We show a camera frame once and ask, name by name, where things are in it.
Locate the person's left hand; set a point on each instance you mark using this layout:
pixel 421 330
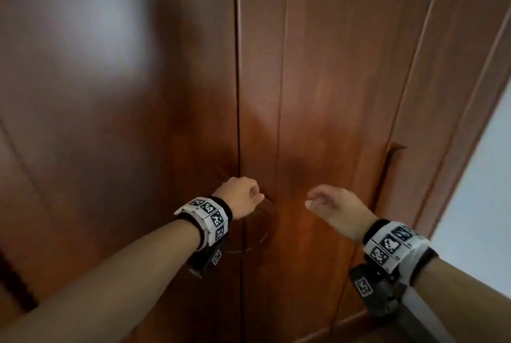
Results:
pixel 239 197

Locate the person's right hand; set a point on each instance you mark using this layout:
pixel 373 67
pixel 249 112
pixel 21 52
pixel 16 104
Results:
pixel 343 211

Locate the brown wooden wardrobe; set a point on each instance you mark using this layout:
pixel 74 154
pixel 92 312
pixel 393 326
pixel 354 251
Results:
pixel 119 75

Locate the person's left forearm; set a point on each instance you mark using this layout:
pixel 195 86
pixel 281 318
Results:
pixel 119 279

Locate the person's right forearm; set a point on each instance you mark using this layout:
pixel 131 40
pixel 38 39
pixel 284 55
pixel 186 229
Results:
pixel 467 295

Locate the white marker left wristband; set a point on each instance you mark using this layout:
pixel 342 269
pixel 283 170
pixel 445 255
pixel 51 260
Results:
pixel 209 217

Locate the white marker wristband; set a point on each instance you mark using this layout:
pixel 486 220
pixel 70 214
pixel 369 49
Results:
pixel 209 217
pixel 395 249

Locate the white marker right wristband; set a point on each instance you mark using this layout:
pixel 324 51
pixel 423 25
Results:
pixel 395 249

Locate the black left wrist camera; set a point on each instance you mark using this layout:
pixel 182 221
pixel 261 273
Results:
pixel 207 261

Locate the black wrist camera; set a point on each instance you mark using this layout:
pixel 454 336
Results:
pixel 207 261
pixel 377 291

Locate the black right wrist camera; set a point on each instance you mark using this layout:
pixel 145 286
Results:
pixel 377 291

